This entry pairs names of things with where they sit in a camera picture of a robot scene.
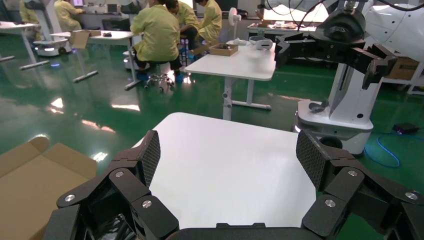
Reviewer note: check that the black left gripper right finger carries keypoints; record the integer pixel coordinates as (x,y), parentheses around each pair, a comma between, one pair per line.
(344,185)

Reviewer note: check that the white desk fan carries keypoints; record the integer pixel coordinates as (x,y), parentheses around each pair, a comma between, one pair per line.
(233,15)

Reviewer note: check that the wheeled stool with chrome base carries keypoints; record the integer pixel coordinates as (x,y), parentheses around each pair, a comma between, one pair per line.
(159,78)

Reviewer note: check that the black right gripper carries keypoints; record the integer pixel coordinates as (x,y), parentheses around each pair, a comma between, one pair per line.
(341,30)

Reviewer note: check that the white height-adjustable table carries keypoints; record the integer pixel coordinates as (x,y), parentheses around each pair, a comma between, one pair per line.
(238,64)

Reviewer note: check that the white robot column and base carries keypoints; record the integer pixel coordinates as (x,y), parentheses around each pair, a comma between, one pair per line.
(351,96)

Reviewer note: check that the dark-haired person in yellow coat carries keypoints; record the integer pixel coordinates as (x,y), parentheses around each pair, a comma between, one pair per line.
(187,16)

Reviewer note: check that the small black box device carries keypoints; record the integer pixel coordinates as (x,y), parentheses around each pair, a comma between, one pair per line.
(405,128)

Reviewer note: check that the open cardboard box with flap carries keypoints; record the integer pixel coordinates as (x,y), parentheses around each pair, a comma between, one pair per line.
(79,38)

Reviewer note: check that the seated person in yellow coat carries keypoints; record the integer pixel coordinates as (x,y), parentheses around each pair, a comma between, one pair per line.
(66,15)

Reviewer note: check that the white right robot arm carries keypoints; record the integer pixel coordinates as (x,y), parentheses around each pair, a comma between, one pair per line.
(400,30)

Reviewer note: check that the dark desk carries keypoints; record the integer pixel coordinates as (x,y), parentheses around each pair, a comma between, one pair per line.
(96,20)

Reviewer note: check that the white VR headset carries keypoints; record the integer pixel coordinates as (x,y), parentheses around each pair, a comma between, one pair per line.
(261,43)

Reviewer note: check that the white table with white legs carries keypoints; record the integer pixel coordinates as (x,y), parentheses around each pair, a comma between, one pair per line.
(16,26)

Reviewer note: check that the white wheeled robot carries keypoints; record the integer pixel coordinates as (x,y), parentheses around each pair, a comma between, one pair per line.
(134,30)

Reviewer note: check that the large seated person yellow coat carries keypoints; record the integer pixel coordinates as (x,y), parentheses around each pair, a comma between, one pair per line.
(155,33)

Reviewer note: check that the long white table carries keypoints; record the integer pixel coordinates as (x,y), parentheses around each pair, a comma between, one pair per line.
(112,35)

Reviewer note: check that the white shelf table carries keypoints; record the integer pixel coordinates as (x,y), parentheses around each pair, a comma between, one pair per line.
(415,82)

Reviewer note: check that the white table with clutter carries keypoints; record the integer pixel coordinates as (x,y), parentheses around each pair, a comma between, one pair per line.
(281,29)

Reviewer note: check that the white wheeled robot with arm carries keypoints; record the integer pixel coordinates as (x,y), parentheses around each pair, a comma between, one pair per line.
(49,46)

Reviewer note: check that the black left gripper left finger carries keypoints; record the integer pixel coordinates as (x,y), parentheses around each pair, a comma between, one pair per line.
(129,185)

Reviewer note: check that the small open cardboard box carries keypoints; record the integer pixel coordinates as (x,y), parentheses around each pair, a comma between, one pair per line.
(223,52)

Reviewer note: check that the brown cardboard storage box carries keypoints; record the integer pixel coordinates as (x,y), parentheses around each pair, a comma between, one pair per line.
(36,192)

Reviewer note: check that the brown cardboard carton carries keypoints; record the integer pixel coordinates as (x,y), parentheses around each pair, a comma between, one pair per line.
(402,68)

